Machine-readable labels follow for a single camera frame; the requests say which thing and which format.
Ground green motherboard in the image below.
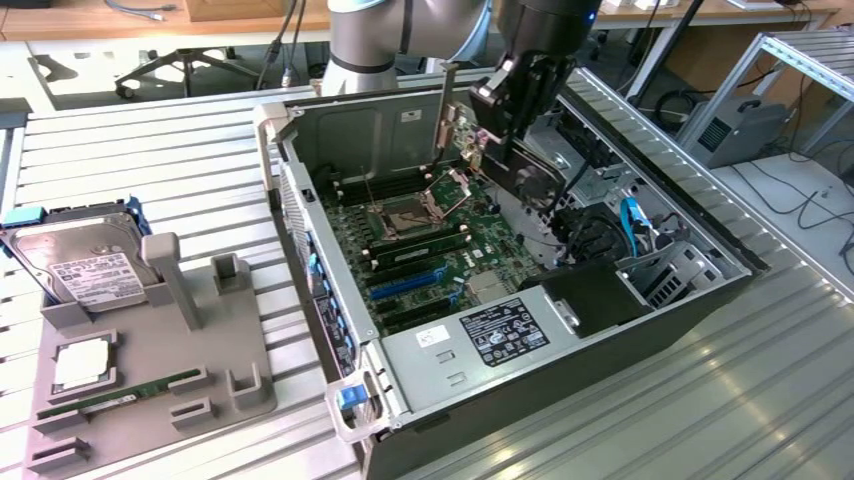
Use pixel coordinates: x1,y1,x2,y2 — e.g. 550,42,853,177
325,167,546,336

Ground black office chair base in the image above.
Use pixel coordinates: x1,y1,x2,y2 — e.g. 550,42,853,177
574,28,610,62
113,47,262,99

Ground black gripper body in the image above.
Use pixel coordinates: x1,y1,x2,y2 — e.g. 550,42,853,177
466,0,602,165

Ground blue cable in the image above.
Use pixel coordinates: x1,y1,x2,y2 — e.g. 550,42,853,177
105,0,181,22

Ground silver CPU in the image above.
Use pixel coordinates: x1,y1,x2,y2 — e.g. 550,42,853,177
53,339,113,389

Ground wooden desk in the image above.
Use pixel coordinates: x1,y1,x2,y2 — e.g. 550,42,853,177
0,0,335,42
586,0,843,36

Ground silver chipset heat sink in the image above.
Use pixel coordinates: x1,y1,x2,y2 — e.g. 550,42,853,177
466,273,516,301

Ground brown box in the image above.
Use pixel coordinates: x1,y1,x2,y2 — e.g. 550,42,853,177
185,0,299,22

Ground hard drive in blue caddy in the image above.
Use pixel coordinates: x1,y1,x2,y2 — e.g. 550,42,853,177
0,195,155,261

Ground black plastic shroud box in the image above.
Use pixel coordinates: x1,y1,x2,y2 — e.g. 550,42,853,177
541,263,656,339

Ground blue expansion slot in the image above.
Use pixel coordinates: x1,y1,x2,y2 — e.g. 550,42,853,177
369,264,450,301

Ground grey power supply unit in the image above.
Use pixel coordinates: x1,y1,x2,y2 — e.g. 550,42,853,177
380,294,582,416

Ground open black PC case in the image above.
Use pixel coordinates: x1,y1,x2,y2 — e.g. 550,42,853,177
257,72,773,480

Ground CPU socket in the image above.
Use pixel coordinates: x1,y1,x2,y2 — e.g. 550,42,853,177
373,197,442,239

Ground aluminium frame rack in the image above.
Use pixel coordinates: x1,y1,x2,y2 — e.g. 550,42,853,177
673,27,854,156

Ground silver hard disk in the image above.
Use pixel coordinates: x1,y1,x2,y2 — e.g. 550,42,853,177
0,213,166,314

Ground RAM stick with white label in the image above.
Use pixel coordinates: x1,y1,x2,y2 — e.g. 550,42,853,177
370,232,473,269

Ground metal socket cover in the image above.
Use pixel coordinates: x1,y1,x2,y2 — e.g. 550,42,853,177
417,168,480,222

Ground metal disk bay cage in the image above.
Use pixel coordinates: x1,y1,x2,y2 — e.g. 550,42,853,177
497,94,642,266

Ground grey parts rack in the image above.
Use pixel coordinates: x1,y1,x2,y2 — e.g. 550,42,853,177
25,232,279,476

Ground black wire bundle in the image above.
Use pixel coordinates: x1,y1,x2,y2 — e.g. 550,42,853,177
553,207,633,264

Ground black floor cable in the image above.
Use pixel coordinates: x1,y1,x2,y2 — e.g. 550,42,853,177
730,152,854,236

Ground black hanging cable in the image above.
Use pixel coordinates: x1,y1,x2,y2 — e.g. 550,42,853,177
257,0,310,90

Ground blue case handle latch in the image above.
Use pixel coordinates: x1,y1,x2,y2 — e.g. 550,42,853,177
335,387,369,412

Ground graphics card with metal bracket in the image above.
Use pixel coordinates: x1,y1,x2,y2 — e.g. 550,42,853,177
434,60,570,216

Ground blue wire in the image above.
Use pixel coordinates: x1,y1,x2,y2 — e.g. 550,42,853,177
620,196,649,259

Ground green RAM stick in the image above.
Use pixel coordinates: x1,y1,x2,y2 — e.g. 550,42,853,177
37,368,202,419

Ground grey device with handle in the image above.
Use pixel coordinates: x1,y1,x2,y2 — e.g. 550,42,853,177
693,94,793,169

